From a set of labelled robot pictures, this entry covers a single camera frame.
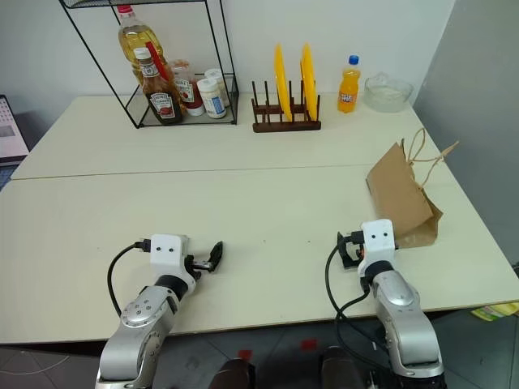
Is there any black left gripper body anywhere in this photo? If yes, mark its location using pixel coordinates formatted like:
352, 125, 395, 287
184, 253, 213, 281

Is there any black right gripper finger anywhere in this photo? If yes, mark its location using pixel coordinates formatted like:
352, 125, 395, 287
337, 231, 358, 270

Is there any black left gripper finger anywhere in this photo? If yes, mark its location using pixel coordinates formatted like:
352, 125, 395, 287
205, 240, 225, 272

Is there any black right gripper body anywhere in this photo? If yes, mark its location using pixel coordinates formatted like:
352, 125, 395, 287
350, 242, 367, 270

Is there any brown paper bag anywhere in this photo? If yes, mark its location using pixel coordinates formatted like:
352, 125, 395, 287
365, 126, 461, 250

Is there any dark rounded shape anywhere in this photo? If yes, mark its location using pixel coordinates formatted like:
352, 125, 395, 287
321, 345, 367, 389
209, 357, 257, 389

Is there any brown wooden dish rack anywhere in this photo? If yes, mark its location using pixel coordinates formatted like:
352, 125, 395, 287
251, 79, 323, 135

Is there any green yellow packet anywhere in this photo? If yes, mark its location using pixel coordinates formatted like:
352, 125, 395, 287
470, 301, 519, 323

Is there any white jar blue label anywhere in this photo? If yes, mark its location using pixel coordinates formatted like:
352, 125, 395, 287
195, 78, 227, 120

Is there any glass ketchup bottle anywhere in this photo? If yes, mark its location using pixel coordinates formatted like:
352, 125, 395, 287
133, 47, 185, 126

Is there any clear glass bowl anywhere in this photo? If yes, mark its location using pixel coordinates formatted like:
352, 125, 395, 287
362, 71, 415, 113

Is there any orange soda bottle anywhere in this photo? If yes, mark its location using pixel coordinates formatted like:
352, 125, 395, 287
337, 54, 362, 114

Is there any red squeeze ketchup bottle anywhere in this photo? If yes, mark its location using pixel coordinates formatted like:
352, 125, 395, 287
171, 60, 205, 118

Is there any yellow plate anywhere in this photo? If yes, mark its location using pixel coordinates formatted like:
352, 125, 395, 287
299, 41, 319, 122
273, 42, 294, 122

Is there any white lidded jar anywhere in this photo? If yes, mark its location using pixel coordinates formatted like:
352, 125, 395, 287
204, 68, 225, 89

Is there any cooking oil bottle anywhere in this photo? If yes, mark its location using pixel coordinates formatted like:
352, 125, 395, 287
117, 4, 168, 88

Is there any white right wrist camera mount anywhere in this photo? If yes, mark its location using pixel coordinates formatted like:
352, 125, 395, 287
358, 219, 397, 281

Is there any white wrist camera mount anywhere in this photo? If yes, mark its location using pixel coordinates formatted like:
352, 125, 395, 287
358, 219, 397, 281
148, 233, 192, 281

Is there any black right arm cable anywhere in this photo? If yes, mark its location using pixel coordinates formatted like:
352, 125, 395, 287
325, 231, 379, 368

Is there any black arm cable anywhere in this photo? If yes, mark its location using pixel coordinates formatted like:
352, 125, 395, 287
106, 241, 152, 318
325, 231, 379, 368

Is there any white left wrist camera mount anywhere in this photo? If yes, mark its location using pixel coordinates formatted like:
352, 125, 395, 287
148, 233, 192, 281

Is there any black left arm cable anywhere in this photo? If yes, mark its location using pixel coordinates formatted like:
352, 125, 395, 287
106, 241, 152, 318

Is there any black wire shelf rack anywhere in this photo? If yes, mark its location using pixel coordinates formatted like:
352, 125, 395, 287
58, 0, 241, 130

